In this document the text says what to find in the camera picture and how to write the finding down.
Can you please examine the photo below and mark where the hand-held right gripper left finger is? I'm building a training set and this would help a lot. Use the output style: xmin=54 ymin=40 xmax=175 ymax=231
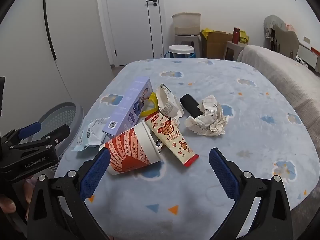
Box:
xmin=26 ymin=149 xmax=118 ymax=240

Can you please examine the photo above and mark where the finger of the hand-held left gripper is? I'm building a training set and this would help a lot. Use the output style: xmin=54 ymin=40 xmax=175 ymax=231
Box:
xmin=10 ymin=124 xmax=71 ymax=153
xmin=5 ymin=121 xmax=42 ymax=145

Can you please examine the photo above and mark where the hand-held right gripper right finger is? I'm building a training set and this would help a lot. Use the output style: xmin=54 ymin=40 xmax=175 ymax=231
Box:
xmin=208 ymin=147 xmax=294 ymax=240

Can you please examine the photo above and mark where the grey mesh waste basket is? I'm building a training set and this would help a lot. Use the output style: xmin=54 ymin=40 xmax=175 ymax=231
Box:
xmin=25 ymin=102 xmax=84 ymax=173

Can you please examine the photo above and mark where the white plastic mailing bag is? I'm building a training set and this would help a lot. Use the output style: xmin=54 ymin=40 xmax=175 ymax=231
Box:
xmin=72 ymin=116 xmax=110 ymax=152

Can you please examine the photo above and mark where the red and white paper cup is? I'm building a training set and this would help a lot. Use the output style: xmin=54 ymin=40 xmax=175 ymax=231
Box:
xmin=99 ymin=120 xmax=162 ymax=176

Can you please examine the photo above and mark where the white paper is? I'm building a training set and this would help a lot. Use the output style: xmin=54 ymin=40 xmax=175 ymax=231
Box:
xmin=185 ymin=95 xmax=230 ymax=137

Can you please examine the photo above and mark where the cream and red snack wrapper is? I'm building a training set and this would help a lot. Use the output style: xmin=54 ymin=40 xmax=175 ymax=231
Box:
xmin=145 ymin=112 xmax=200 ymax=167

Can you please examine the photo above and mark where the black oblong case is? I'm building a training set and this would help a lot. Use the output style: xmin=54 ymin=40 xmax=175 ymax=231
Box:
xmin=180 ymin=94 xmax=203 ymax=118

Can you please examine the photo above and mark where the purple cardboard box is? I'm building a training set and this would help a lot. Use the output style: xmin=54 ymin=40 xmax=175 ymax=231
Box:
xmin=102 ymin=78 xmax=153 ymax=137

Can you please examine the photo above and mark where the person's left hand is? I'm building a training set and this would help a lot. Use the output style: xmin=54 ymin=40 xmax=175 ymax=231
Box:
xmin=0 ymin=176 xmax=35 ymax=214

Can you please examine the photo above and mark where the printed light blue blanket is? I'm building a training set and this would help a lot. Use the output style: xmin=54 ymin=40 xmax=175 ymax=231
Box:
xmin=54 ymin=58 xmax=320 ymax=240

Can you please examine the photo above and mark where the crumpled white carton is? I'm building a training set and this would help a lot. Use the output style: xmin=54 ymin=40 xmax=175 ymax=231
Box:
xmin=155 ymin=83 xmax=185 ymax=118

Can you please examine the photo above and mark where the white wardrobe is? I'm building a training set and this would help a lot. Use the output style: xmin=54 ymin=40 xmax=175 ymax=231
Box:
xmin=0 ymin=0 xmax=118 ymax=120

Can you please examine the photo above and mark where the beige knitted blanket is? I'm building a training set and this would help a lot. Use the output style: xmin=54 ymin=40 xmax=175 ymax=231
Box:
xmin=237 ymin=44 xmax=320 ymax=160

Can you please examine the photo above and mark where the beige plastic stool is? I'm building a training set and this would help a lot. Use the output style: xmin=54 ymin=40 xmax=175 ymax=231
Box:
xmin=224 ymin=40 xmax=248 ymax=61

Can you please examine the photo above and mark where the white door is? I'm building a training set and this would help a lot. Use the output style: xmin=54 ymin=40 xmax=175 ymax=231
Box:
xmin=96 ymin=0 xmax=167 ymax=67

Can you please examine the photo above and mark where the brown cardboard box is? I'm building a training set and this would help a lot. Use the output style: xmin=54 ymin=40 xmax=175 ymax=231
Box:
xmin=200 ymin=29 xmax=233 ymax=60

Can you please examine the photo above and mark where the white and blue bucket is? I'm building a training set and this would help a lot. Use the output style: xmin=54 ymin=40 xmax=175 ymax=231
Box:
xmin=164 ymin=44 xmax=196 ymax=59

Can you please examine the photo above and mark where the grey plastic stool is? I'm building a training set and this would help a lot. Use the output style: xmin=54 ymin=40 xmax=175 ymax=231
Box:
xmin=174 ymin=34 xmax=202 ymax=58

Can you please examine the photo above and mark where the beige chair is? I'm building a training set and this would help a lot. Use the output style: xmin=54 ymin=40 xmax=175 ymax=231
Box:
xmin=271 ymin=25 xmax=300 ymax=59

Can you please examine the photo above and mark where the white cabinet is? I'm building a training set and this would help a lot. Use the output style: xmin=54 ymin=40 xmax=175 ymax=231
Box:
xmin=297 ymin=37 xmax=320 ymax=73

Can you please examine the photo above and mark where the white storage bin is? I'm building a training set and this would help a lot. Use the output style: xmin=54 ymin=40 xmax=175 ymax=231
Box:
xmin=172 ymin=12 xmax=202 ymax=36

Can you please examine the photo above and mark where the grey cloth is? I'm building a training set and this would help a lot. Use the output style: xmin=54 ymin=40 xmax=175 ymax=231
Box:
xmin=263 ymin=15 xmax=287 ymax=39

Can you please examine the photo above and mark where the yellow plastic ring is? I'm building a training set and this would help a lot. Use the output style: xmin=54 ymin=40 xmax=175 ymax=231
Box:
xmin=140 ymin=92 xmax=160 ymax=117

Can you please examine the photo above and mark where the black wardrobe handle strip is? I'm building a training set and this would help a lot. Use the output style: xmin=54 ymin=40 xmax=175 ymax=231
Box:
xmin=42 ymin=0 xmax=57 ymax=61

